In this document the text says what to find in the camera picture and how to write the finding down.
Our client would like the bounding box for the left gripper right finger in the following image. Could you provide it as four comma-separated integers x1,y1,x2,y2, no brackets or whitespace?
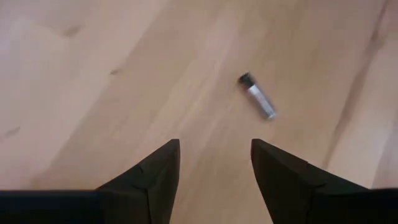
251,139,398,224

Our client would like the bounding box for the silver Energizer battery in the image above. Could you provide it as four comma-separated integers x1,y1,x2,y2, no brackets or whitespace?
238,72,277,121

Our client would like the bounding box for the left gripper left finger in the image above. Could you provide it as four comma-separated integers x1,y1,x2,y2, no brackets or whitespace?
0,139,181,224

